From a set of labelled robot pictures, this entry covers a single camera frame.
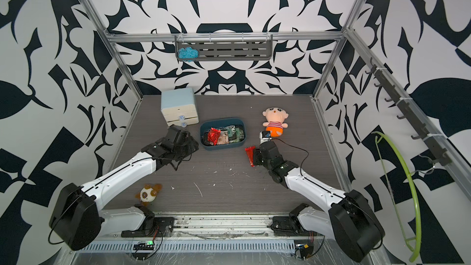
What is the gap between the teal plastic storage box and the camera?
95 cm

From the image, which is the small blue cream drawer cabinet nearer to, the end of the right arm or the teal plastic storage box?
the teal plastic storage box

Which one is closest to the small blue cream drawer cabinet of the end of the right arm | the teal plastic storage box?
the teal plastic storage box
